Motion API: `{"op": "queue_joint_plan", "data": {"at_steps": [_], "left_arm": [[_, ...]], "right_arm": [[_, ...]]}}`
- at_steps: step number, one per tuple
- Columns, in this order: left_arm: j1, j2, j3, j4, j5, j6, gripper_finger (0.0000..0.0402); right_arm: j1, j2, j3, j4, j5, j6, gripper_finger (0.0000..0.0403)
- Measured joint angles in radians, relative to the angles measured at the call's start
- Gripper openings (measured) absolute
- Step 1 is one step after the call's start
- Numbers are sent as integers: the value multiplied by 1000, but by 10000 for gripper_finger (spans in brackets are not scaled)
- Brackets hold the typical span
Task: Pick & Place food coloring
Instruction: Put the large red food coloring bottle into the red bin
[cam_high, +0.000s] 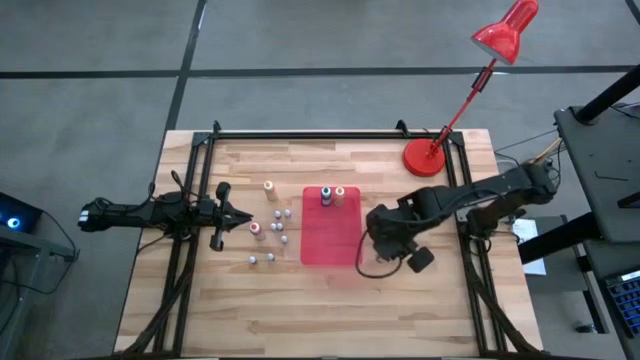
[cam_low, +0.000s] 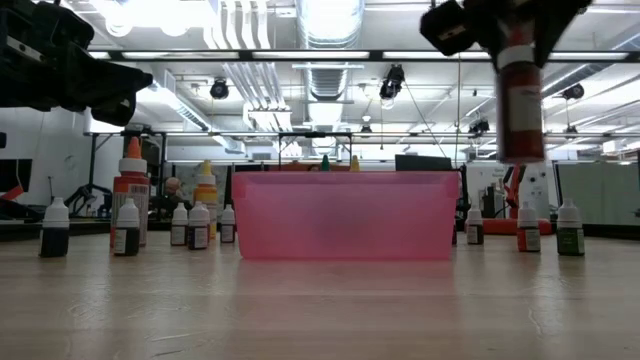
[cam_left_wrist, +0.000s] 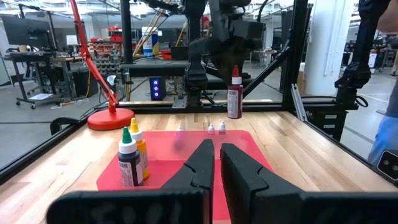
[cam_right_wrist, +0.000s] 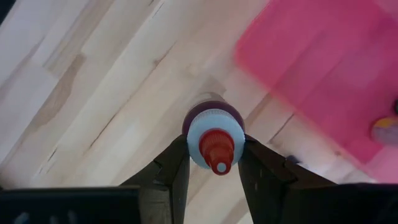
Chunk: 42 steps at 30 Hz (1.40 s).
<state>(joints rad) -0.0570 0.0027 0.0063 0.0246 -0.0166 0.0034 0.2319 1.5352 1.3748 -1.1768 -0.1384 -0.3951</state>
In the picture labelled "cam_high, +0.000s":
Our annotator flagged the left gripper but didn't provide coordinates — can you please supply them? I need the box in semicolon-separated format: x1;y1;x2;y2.
197;180;254;252

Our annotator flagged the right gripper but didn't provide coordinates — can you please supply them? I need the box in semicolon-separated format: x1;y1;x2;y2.
366;203;419;261

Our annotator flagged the pink translucent plastic bin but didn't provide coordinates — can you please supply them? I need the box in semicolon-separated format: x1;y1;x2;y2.
300;185;364;268

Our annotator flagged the white paper sheet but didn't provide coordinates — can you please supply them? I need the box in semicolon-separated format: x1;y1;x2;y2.
513;218;549;277

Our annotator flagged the black slanted beam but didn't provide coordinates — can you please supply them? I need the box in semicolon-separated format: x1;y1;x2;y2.
517;212;609;266

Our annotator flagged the grey metal stand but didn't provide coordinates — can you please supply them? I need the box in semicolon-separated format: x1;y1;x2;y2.
0;227;81;360

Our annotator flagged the black computer with blue light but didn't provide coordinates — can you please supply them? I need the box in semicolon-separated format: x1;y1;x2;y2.
0;192;44;236

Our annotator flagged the grey keyboard tray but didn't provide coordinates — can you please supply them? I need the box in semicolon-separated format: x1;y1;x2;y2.
572;239;640;360

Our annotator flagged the red desk lamp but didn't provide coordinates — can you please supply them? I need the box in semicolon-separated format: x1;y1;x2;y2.
401;0;540;179

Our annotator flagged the dark grey desk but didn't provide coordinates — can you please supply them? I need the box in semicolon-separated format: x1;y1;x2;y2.
553;102;640;245

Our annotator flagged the backlit keyboard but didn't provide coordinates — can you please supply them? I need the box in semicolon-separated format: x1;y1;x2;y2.
604;269;640;341

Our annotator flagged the black round pole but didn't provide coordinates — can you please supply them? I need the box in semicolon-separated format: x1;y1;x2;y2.
573;63;640;126

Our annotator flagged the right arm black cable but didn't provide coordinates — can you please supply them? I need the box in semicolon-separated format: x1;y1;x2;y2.
354;227;405;280

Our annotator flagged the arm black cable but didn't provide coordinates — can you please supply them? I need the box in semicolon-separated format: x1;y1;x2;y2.
354;227;405;280
170;170;194;200

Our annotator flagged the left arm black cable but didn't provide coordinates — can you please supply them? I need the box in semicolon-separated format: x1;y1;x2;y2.
170;170;194;200

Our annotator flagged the yellow cable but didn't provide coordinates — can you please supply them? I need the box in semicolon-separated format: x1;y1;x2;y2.
532;137;562;164

